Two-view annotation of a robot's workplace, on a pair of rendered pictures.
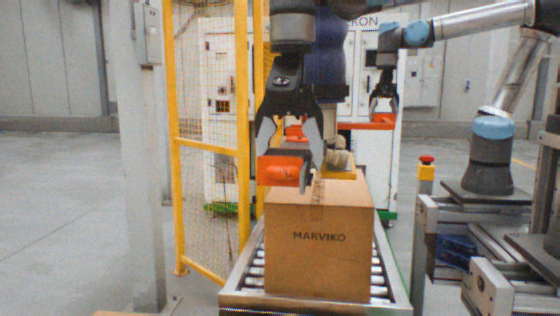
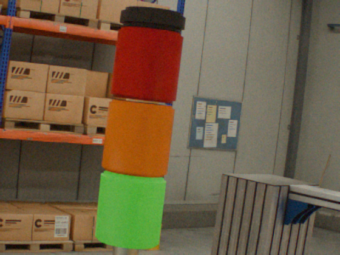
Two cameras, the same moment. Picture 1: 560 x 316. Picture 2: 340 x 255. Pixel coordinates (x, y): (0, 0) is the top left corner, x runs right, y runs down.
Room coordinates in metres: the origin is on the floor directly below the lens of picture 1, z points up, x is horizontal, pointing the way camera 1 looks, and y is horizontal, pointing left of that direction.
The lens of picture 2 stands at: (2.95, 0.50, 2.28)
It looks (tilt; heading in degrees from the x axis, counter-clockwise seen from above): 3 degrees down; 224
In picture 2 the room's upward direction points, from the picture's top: 7 degrees clockwise
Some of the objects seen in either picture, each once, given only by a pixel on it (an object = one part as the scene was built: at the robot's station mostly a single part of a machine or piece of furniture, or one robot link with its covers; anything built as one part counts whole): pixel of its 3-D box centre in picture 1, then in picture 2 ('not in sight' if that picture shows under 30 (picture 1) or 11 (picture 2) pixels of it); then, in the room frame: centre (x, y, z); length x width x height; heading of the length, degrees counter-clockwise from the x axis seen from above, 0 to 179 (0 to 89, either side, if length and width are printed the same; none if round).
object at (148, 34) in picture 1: (149, 36); not in sight; (2.14, 0.67, 1.62); 0.20 x 0.05 x 0.30; 172
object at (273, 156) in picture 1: (283, 166); not in sight; (0.64, -0.01, 1.24); 0.08 x 0.07 x 0.05; 171
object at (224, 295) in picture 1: (312, 306); not in sight; (1.27, -0.13, 0.58); 0.70 x 0.03 x 0.06; 82
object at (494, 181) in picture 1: (487, 174); not in sight; (1.22, -0.68, 1.09); 0.15 x 0.15 x 0.10
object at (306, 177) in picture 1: (316, 161); not in sight; (0.69, -0.07, 1.24); 0.31 x 0.03 x 0.05; 171
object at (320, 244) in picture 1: (319, 226); not in sight; (1.63, -0.19, 0.75); 0.60 x 0.40 x 0.40; 172
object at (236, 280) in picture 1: (271, 214); not in sight; (2.48, 0.03, 0.50); 2.31 x 0.05 x 0.19; 172
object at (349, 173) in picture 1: (338, 159); not in sight; (1.22, -0.20, 1.14); 0.34 x 0.10 x 0.05; 171
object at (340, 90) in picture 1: (311, 90); not in sight; (1.24, -0.11, 1.36); 0.23 x 0.23 x 0.04
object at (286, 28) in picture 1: (290, 32); not in sight; (0.66, -0.02, 1.46); 0.08 x 0.08 x 0.05
